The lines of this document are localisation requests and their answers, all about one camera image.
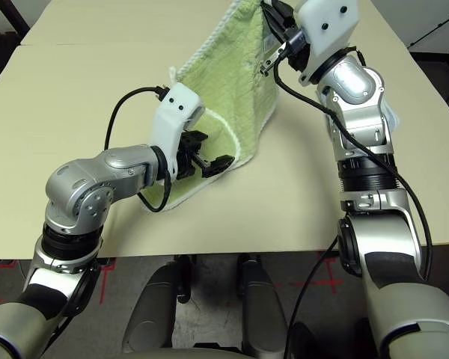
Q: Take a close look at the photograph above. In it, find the black diagonal metal bar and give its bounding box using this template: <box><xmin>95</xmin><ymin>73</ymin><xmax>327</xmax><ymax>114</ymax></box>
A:
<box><xmin>5</xmin><ymin>0</ymin><xmax>31</xmax><ymax>33</ymax></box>

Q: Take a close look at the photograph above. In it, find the grey right robot leg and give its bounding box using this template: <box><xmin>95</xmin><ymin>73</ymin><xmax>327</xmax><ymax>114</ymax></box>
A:
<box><xmin>237</xmin><ymin>254</ymin><xmax>291</xmax><ymax>359</ymax></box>

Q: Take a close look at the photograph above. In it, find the grey robot leg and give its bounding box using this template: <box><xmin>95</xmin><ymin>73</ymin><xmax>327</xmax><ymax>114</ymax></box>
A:
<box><xmin>237</xmin><ymin>254</ymin><xmax>291</xmax><ymax>359</ymax></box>
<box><xmin>121</xmin><ymin>257</ymin><xmax>194</xmax><ymax>355</ymax></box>

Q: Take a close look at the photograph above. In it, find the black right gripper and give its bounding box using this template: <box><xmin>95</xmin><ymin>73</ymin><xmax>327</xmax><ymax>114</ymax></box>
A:
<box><xmin>259</xmin><ymin>0</ymin><xmax>311</xmax><ymax>76</ymax></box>

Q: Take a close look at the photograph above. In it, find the black cabinet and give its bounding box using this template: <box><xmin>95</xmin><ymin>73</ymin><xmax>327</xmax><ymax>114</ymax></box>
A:
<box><xmin>411</xmin><ymin>52</ymin><xmax>449</xmax><ymax>130</ymax></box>

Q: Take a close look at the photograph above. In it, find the beige robot torso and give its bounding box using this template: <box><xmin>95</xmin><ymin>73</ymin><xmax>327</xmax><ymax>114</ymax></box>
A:
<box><xmin>108</xmin><ymin>346</ymin><xmax>248</xmax><ymax>359</ymax></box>

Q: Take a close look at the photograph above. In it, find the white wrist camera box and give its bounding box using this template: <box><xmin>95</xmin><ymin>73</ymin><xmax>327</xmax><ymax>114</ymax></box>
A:
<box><xmin>297</xmin><ymin>0</ymin><xmax>360</xmax><ymax>85</ymax></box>
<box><xmin>150</xmin><ymin>83</ymin><xmax>207</xmax><ymax>180</ymax></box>

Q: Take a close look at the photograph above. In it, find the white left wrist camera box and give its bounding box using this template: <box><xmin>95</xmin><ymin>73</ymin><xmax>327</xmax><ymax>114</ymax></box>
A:
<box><xmin>150</xmin><ymin>83</ymin><xmax>207</xmax><ymax>180</ymax></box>

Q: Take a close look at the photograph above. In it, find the black left wrist camera cable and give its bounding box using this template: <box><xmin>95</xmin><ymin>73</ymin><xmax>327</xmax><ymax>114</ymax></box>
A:
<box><xmin>104</xmin><ymin>85</ymin><xmax>173</xmax><ymax>214</ymax></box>

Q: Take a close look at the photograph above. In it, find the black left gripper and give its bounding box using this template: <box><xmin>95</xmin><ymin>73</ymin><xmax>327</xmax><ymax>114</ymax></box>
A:
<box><xmin>177</xmin><ymin>129</ymin><xmax>236</xmax><ymax>180</ymax></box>

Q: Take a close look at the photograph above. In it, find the folded blue towel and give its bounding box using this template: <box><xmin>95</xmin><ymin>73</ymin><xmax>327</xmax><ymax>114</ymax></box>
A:
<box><xmin>383</xmin><ymin>99</ymin><xmax>401</xmax><ymax>130</ymax></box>

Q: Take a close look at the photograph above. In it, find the grey left robot leg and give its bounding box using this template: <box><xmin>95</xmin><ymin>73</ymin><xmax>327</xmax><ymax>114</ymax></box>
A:
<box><xmin>121</xmin><ymin>257</ymin><xmax>194</xmax><ymax>355</ymax></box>

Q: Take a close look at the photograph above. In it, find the green towel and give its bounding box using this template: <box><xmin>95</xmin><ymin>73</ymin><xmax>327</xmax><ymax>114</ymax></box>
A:
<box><xmin>140</xmin><ymin>0</ymin><xmax>281</xmax><ymax>212</ymax></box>

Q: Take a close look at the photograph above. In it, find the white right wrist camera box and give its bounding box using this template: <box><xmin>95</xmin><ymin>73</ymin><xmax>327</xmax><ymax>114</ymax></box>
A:
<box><xmin>297</xmin><ymin>0</ymin><xmax>360</xmax><ymax>85</ymax></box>

